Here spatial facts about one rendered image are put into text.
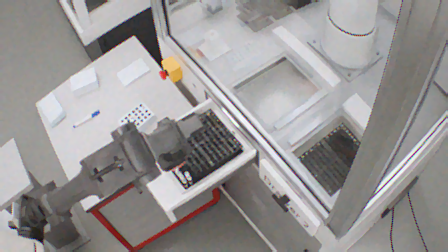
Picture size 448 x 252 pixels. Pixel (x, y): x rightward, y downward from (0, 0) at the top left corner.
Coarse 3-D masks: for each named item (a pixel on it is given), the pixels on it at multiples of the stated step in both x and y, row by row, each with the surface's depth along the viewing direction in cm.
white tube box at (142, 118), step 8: (144, 104) 165; (128, 112) 164; (136, 112) 164; (144, 112) 164; (152, 112) 163; (120, 120) 163; (128, 120) 163; (136, 120) 163; (144, 120) 162; (152, 120) 164; (144, 128) 163
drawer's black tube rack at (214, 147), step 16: (208, 128) 146; (224, 128) 146; (192, 144) 144; (208, 144) 143; (224, 144) 143; (240, 144) 142; (192, 160) 141; (208, 160) 140; (224, 160) 144; (192, 176) 138
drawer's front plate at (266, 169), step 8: (264, 160) 136; (264, 168) 136; (272, 168) 134; (264, 176) 140; (272, 176) 134; (280, 176) 133; (272, 184) 138; (280, 184) 131; (280, 192) 135; (288, 192) 130; (296, 200) 128; (288, 208) 137; (296, 208) 130; (304, 208) 126; (304, 216) 128; (312, 216) 125; (304, 224) 132; (312, 224) 125; (312, 232) 129
